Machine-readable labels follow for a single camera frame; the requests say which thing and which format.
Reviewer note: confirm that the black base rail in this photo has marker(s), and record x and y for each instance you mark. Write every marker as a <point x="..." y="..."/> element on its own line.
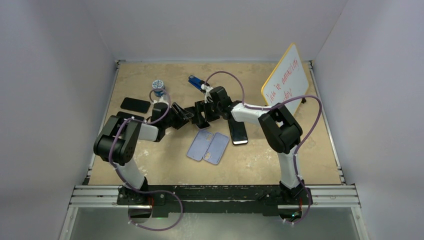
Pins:
<point x="268" y="200"/>

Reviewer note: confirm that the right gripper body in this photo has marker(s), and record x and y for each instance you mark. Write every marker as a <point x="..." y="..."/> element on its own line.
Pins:
<point x="212" y="111"/>

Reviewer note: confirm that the phone in clear case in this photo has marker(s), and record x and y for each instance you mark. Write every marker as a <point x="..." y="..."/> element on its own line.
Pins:
<point x="238" y="132"/>

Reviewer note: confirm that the yellow framed whiteboard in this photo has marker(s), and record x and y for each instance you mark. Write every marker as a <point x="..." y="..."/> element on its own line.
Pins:
<point x="287" y="80"/>

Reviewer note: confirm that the blue stapler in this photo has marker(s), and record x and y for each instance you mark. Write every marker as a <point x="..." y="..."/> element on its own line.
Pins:
<point x="196" y="82"/>

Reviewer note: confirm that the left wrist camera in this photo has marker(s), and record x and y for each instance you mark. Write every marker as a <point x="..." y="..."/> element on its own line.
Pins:
<point x="163" y="99"/>

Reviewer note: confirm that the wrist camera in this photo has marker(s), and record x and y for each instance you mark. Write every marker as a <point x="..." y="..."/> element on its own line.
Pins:
<point x="163" y="99"/>
<point x="206" y="89"/>

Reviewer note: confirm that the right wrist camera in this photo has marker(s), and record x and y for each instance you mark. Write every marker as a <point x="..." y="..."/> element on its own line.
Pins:
<point x="206" y="89"/>

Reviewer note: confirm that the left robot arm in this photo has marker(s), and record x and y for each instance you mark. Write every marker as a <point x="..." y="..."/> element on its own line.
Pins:
<point x="117" y="141"/>

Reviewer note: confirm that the blue white jar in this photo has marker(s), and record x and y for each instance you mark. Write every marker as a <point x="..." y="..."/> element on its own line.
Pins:
<point x="158" y="87"/>

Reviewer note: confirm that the black phone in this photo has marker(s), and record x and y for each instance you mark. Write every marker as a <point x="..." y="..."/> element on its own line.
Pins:
<point x="126" y="115"/>
<point x="135" y="105"/>

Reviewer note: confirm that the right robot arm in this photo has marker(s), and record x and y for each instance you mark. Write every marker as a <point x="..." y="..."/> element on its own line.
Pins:
<point x="281" y="130"/>

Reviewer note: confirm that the lilac phone case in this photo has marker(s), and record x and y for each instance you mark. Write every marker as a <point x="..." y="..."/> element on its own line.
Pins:
<point x="216" y="148"/>
<point x="199" y="145"/>

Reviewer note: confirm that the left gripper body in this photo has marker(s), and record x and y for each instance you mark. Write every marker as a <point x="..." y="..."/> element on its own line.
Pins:
<point x="174" y="119"/>

